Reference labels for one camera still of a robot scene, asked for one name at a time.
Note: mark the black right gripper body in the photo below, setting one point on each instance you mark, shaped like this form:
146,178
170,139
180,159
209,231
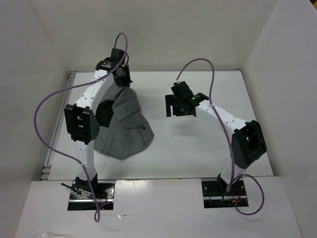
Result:
179,102

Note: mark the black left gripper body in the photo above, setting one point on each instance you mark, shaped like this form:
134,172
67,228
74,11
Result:
124,79

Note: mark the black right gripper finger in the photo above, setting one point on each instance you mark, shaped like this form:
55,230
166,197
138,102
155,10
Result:
177,111
170,101

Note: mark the grey pleated skirt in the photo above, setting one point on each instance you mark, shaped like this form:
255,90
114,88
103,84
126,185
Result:
124,131

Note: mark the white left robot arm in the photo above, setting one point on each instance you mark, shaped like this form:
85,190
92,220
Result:
81,119

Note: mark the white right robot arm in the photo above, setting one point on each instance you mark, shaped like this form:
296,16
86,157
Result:
245,138

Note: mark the white crumpled cloth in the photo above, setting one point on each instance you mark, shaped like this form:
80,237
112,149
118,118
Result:
52,235

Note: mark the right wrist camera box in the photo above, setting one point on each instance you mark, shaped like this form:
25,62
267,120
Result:
182,91

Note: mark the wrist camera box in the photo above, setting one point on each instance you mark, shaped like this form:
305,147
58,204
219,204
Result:
182,91
116,54

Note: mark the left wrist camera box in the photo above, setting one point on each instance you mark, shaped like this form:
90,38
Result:
116,54

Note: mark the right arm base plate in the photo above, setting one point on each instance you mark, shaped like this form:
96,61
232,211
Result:
214,197

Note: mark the aluminium table edge rail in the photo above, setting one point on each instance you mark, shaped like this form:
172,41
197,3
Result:
47,164

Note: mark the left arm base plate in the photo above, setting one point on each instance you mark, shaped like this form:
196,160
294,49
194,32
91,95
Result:
81,200

